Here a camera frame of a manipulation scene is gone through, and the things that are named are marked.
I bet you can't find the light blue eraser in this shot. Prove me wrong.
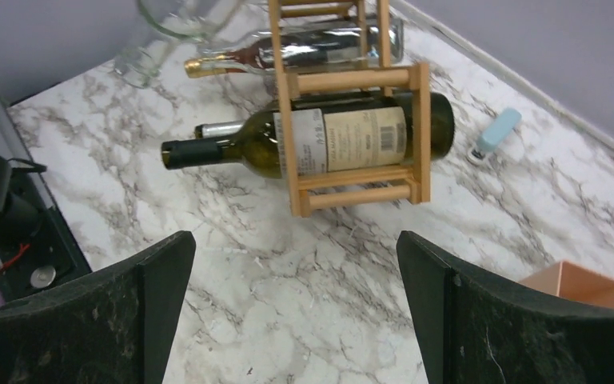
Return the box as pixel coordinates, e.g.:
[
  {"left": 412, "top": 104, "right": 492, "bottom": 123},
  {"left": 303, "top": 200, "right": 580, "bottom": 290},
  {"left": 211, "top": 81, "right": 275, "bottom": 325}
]
[{"left": 466, "top": 108, "right": 521, "bottom": 166}]

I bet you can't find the dark bottle silver cap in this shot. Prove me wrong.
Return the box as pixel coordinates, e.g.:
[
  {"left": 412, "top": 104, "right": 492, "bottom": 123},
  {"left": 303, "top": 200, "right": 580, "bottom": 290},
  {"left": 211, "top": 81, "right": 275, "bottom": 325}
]
[{"left": 194, "top": 120, "right": 244, "bottom": 139}]

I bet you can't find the wooden wine rack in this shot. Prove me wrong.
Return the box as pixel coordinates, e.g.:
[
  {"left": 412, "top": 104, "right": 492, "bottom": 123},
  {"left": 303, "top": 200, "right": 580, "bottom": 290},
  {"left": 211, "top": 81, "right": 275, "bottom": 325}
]
[{"left": 268, "top": 1, "right": 431, "bottom": 218}]

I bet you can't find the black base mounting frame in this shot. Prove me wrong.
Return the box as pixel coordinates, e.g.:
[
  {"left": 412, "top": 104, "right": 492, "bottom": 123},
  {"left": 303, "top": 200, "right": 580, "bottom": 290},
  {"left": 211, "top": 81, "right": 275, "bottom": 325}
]
[{"left": 0, "top": 98, "right": 91, "bottom": 304}]

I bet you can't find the peach plastic desk organizer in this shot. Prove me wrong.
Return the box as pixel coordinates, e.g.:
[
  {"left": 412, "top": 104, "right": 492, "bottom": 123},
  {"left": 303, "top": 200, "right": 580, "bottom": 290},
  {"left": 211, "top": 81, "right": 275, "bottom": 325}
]
[{"left": 519, "top": 261, "right": 614, "bottom": 309}]

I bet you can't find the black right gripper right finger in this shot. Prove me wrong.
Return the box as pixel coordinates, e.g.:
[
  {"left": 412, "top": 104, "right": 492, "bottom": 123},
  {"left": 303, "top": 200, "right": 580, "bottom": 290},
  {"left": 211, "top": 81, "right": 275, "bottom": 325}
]
[{"left": 396, "top": 231, "right": 614, "bottom": 383}]

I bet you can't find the clear glass bottle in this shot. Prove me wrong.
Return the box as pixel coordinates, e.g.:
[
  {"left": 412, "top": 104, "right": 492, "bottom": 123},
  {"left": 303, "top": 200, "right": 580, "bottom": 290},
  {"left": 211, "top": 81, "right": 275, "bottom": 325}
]
[{"left": 114, "top": 0, "right": 244, "bottom": 89}]

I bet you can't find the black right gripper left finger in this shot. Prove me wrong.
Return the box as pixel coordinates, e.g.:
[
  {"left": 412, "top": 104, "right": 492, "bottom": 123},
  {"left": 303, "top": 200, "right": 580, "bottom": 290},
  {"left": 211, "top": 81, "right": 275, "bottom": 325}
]
[{"left": 0, "top": 230, "right": 196, "bottom": 383}]

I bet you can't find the green wine bottle beige label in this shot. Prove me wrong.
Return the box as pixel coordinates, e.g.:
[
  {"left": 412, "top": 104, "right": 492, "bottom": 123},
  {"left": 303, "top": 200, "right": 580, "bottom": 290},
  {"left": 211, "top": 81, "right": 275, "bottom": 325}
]
[{"left": 161, "top": 90, "right": 456, "bottom": 180}]

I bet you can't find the clear bottle gold cap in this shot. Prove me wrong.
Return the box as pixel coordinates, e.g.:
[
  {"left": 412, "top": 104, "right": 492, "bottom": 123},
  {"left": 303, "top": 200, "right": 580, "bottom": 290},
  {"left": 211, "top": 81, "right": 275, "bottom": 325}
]
[{"left": 184, "top": 14, "right": 380, "bottom": 78}]

